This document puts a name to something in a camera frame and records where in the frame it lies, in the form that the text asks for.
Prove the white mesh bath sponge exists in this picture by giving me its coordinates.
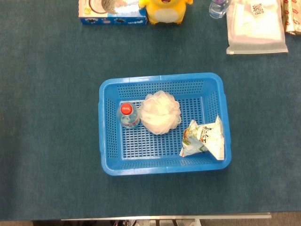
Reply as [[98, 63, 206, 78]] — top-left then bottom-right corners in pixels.
[[139, 90, 182, 135]]

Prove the white frosted zip bag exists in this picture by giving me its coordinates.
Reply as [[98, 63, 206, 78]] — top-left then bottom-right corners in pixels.
[[226, 0, 289, 55]]

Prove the teal table cloth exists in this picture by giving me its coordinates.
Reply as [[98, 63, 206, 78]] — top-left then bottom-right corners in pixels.
[[0, 0, 301, 222]]

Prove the blue cookie box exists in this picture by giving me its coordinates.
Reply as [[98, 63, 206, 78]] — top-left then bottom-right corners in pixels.
[[78, 0, 148, 25]]

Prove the yellow plush toy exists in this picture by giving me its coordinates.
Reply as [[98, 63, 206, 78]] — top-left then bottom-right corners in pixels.
[[138, 0, 194, 25]]

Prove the blue perforated plastic basket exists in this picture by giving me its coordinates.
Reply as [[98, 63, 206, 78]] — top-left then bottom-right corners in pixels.
[[98, 72, 232, 177]]

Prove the clear bottle purple label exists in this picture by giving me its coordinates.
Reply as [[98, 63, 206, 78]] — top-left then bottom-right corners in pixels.
[[208, 0, 231, 19]]

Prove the gold red snack package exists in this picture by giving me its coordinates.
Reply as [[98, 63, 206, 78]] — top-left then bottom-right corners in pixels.
[[281, 0, 301, 36]]

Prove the red cap water bottle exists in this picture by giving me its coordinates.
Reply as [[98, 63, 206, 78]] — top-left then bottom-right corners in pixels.
[[117, 102, 141, 129]]

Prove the white green snack bag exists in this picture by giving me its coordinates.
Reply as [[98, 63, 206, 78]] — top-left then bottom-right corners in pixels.
[[179, 114, 225, 161]]

